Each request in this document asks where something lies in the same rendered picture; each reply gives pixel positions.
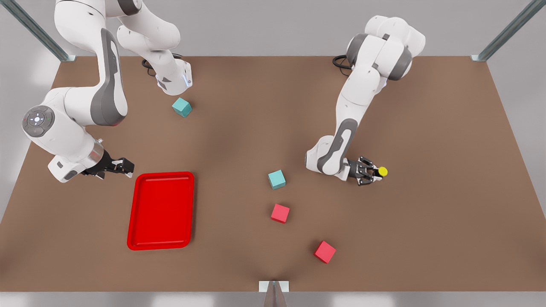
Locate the red rectangular tray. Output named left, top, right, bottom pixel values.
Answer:
left=127, top=171, right=195, bottom=251

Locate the teal cube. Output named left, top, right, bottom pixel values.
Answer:
left=268, top=170, right=286, bottom=190
left=172, top=98, right=192, bottom=118

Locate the red cube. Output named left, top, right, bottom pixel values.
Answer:
left=271, top=204, right=290, bottom=224
left=314, top=241, right=336, bottom=264

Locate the black cable loop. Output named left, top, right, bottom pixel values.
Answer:
left=332, top=55, right=354, bottom=78
left=142, top=53, right=184, bottom=78

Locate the silver frame post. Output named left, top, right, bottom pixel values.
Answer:
left=0, top=0, right=76, bottom=62
left=471, top=0, right=546, bottom=62
left=259, top=281, right=289, bottom=307

